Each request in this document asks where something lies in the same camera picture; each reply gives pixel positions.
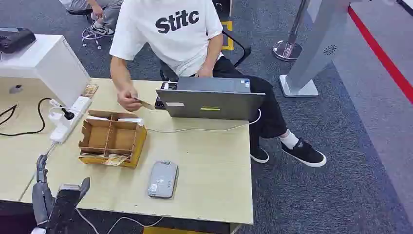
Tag person's left hand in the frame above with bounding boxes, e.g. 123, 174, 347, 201
195, 66, 214, 78

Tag person's right hand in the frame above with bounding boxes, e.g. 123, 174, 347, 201
116, 86, 143, 113

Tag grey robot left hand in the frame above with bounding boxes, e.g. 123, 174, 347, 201
31, 154, 91, 234

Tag card with tan print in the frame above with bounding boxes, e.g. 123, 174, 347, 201
133, 97, 156, 111

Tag white cards stack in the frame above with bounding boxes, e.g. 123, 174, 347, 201
117, 117, 145, 127

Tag grey laptop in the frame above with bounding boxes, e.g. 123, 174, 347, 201
154, 76, 266, 122

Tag loose printed cards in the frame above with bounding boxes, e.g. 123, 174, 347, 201
82, 84, 99, 98

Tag wooden card box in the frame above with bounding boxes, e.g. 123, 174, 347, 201
78, 110, 148, 169

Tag seated person at desk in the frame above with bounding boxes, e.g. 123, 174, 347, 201
109, 0, 327, 168

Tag black office chair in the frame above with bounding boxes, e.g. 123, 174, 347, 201
159, 0, 252, 82

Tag white power strip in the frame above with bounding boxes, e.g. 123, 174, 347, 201
49, 96, 93, 145

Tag printed cards row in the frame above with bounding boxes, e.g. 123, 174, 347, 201
79, 153, 130, 167

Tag white charger block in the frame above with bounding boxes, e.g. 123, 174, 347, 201
48, 106, 71, 129

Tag white chair base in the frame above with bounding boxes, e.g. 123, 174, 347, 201
81, 25, 112, 50

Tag grey flat card reader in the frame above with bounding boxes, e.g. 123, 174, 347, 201
147, 160, 179, 199

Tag large white box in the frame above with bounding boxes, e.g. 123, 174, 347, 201
0, 34, 91, 108

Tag background person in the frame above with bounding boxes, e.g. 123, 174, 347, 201
59, 0, 124, 37

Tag grey kiosk stand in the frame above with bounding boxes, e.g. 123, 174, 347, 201
279, 0, 354, 98

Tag black device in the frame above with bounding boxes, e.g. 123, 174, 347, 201
0, 27, 37, 54

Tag yellow object under desk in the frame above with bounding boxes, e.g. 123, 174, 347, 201
143, 226, 207, 234

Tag white laptop cable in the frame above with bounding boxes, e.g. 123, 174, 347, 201
147, 108, 263, 134

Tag black plug with cable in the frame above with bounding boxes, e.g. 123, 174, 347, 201
0, 97, 76, 137

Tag white hanging cable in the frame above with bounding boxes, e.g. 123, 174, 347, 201
75, 208, 165, 234

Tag chrome stanchion post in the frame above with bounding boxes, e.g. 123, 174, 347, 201
272, 0, 311, 62

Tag thin black cable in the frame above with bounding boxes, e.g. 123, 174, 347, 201
0, 104, 19, 127

